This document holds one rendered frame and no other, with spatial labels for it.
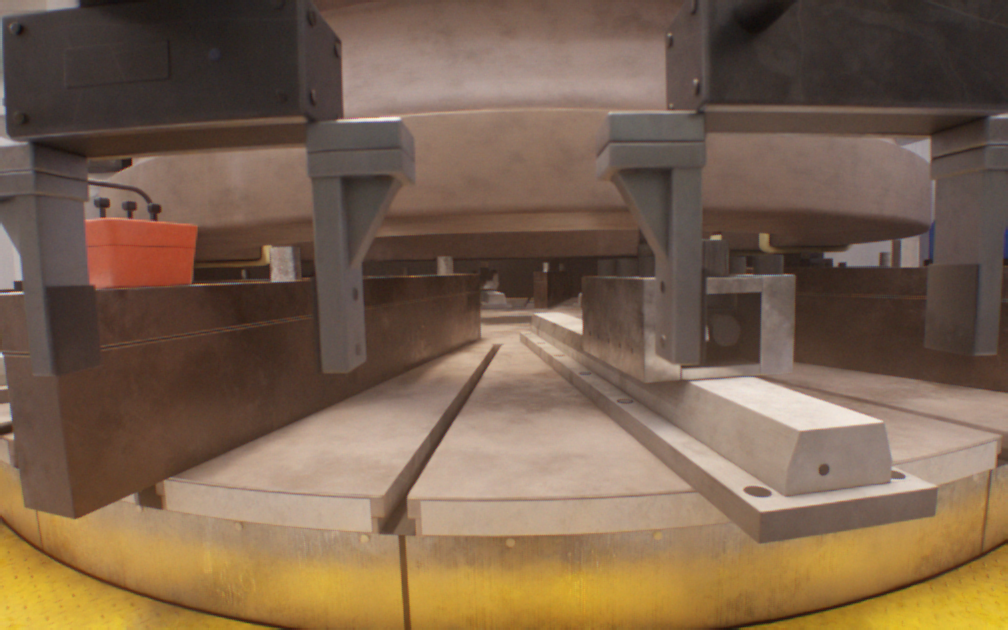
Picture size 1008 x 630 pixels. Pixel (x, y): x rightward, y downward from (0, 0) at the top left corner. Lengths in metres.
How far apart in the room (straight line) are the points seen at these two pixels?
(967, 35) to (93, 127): 0.35
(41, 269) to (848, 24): 0.35
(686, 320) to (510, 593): 0.85
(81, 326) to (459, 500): 0.71
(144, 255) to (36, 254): 0.83
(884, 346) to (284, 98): 2.02
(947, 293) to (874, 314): 1.81
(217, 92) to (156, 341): 0.92
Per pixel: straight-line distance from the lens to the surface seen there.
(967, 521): 1.56
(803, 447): 0.83
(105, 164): 5.30
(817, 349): 2.20
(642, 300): 1.03
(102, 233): 1.09
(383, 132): 0.21
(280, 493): 1.02
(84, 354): 0.30
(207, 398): 1.21
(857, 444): 0.90
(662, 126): 0.21
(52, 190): 0.29
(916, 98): 0.25
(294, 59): 0.22
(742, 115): 0.23
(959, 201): 0.29
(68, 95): 0.27
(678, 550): 1.03
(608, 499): 0.91
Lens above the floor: 0.70
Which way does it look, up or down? 5 degrees down
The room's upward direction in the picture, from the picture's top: 1 degrees counter-clockwise
